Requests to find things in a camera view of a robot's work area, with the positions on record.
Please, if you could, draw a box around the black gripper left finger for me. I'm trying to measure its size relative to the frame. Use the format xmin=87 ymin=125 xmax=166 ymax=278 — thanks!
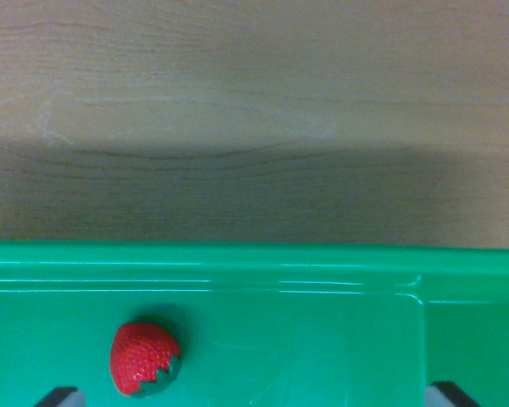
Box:
xmin=33 ymin=386 xmax=87 ymax=407

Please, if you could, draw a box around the red toy strawberry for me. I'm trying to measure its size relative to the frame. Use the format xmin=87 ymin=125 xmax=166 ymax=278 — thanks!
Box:
xmin=109 ymin=321 xmax=182 ymax=400

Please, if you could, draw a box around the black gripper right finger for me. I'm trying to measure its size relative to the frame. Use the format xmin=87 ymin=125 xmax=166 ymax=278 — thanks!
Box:
xmin=423 ymin=381 xmax=480 ymax=407

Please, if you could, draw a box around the green plastic tray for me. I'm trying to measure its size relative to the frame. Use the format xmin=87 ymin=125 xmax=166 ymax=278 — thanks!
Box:
xmin=0 ymin=239 xmax=509 ymax=407

